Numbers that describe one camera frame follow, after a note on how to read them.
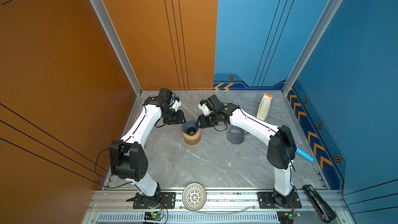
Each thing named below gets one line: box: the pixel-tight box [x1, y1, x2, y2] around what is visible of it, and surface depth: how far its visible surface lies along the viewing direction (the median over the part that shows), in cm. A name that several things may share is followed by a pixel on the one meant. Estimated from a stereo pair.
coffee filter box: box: [256, 92, 274, 121], surface depth 104 cm
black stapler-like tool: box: [302, 184, 337, 223], surface depth 72 cm
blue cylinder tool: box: [295, 146, 315, 163], surface depth 88 cm
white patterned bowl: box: [181, 182, 207, 212], surface depth 75 cm
